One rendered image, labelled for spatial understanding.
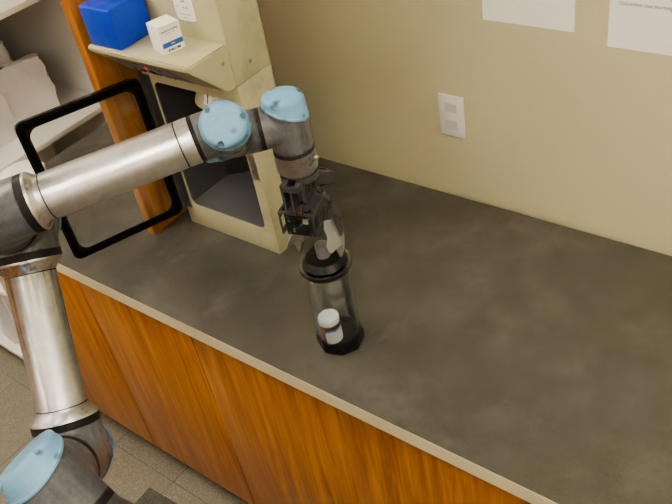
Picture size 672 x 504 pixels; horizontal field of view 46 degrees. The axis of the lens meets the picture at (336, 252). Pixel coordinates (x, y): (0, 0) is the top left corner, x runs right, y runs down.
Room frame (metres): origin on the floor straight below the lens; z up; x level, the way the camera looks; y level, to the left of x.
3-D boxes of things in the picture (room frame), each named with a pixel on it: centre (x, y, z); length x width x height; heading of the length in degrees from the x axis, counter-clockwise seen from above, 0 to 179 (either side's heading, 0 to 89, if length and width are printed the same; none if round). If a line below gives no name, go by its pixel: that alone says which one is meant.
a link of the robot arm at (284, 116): (1.22, 0.04, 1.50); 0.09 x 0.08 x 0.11; 94
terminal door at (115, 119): (1.71, 0.51, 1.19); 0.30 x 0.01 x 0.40; 115
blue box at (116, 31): (1.71, 0.37, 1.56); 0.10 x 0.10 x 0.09; 46
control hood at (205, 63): (1.64, 0.29, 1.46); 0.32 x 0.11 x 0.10; 46
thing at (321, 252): (1.24, 0.03, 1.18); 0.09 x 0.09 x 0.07
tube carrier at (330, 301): (1.24, 0.03, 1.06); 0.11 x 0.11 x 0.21
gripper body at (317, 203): (1.21, 0.04, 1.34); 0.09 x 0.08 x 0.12; 153
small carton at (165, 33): (1.61, 0.26, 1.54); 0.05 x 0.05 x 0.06; 32
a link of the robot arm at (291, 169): (1.22, 0.03, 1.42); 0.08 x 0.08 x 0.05
